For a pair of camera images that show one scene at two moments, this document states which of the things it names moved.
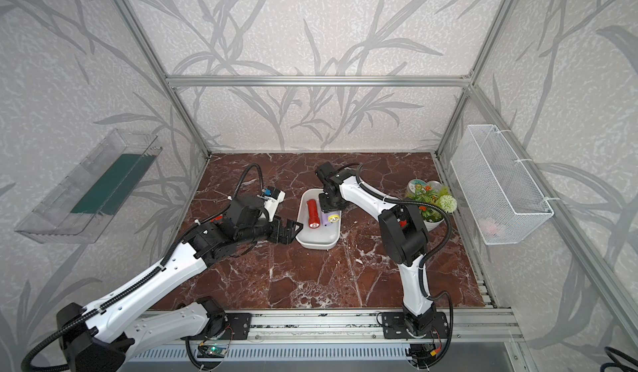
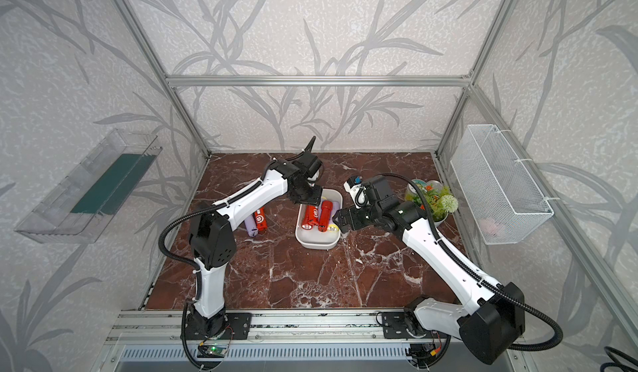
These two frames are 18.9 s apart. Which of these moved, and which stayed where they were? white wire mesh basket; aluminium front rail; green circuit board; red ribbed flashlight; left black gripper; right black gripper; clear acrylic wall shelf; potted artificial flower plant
Moved: right black gripper; red ribbed flashlight; left black gripper
Stayed: green circuit board; potted artificial flower plant; white wire mesh basket; clear acrylic wall shelf; aluminium front rail
